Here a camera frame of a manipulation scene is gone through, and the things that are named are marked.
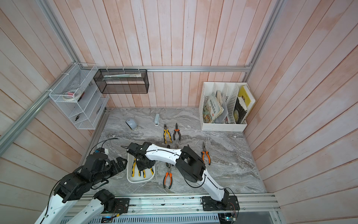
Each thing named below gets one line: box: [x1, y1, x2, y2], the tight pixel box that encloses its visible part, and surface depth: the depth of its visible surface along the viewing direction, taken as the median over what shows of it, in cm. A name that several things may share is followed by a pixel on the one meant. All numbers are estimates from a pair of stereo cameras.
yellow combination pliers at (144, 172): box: [137, 167, 155, 179], surface depth 85 cm
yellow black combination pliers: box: [163, 123, 173, 145], surface depth 103 cm
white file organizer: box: [199, 81, 256, 132], surface depth 102 cm
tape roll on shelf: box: [62, 90, 78, 102], surface depth 76 cm
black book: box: [233, 96, 248, 125], surface depth 97 cm
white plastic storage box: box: [126, 153, 156, 184], surface depth 85 cm
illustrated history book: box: [202, 91, 225, 124], surface depth 100 cm
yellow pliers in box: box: [131, 158, 140, 178], surface depth 87 cm
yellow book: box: [238, 84, 256, 109], surface depth 94 cm
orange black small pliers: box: [172, 122, 181, 141], surface depth 106 cm
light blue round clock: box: [124, 118, 138, 131], surface depth 103 cm
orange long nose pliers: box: [163, 164, 173, 190], surface depth 84 cm
